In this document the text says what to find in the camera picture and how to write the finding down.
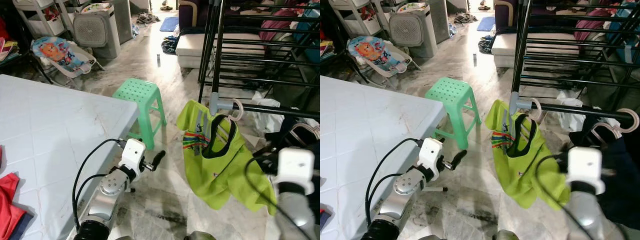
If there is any white plastic bag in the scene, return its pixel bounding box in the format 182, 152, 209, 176
250, 91, 283, 133
556, 90, 586, 132

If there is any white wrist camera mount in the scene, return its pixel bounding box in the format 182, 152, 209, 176
417, 138, 445, 181
276, 147, 316, 195
120, 138, 147, 177
566, 146, 607, 196

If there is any dark clothes pile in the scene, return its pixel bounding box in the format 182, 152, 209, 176
161, 36, 179, 55
478, 36, 496, 55

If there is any red garment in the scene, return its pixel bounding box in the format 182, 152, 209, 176
0, 172, 27, 240

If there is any blue garment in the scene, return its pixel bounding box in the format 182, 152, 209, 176
602, 2, 640, 63
294, 5, 321, 48

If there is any white ottoman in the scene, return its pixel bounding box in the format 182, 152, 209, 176
175, 32, 266, 69
491, 32, 581, 69

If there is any white folding table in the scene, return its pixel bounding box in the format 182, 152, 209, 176
0, 74, 141, 240
320, 75, 453, 240

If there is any grey clothes pile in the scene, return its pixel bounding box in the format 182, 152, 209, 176
454, 12, 478, 25
136, 12, 161, 26

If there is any black metal drying rack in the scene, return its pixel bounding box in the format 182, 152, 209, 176
510, 0, 640, 121
197, 0, 321, 123

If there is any lime green shirt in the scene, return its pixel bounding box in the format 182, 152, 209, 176
176, 99, 277, 217
484, 99, 571, 210

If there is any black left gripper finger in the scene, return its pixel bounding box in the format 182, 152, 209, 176
150, 150, 167, 171
449, 149, 468, 171

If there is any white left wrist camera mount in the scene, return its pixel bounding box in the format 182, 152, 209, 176
417, 138, 445, 181
120, 138, 147, 177

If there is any blue floor mat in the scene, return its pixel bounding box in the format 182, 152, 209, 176
160, 16, 180, 32
476, 16, 497, 32

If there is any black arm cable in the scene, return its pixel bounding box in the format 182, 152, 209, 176
72, 138, 126, 231
365, 137, 423, 228
534, 154, 583, 240
243, 154, 301, 240

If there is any colourful baby bouncer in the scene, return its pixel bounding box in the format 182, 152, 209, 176
31, 36, 101, 79
347, 36, 416, 78

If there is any green plastic stool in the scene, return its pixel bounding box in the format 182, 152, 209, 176
425, 77, 482, 150
112, 77, 167, 150

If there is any grey air purifier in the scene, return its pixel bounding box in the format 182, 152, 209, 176
73, 4, 122, 60
389, 4, 438, 59

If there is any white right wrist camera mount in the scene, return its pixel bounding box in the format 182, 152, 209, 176
276, 147, 316, 195
566, 146, 607, 196

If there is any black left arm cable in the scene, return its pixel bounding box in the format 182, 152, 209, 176
72, 138, 126, 231
365, 137, 423, 228

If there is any purple armchair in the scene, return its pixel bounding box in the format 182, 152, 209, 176
494, 0, 528, 30
178, 0, 213, 31

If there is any purple garment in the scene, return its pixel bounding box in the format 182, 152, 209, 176
574, 5, 626, 42
259, 5, 321, 42

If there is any white storage shelf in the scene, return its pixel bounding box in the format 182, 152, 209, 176
330, 0, 393, 37
12, 0, 76, 40

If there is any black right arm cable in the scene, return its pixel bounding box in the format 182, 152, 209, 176
243, 154, 301, 240
534, 154, 583, 240

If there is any pink plastic hanger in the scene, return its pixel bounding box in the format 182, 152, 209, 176
227, 99, 244, 122
590, 107, 640, 142
530, 97, 544, 123
287, 121, 321, 143

